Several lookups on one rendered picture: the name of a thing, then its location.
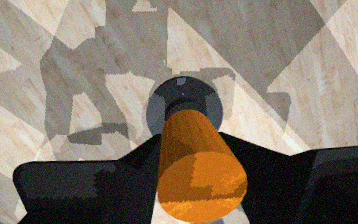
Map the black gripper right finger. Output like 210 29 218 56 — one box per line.
218 132 358 224

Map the orange knob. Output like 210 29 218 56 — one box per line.
156 110 248 223

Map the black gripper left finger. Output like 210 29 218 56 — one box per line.
12 134 162 224

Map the black round pedestal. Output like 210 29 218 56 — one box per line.
146 76 224 136

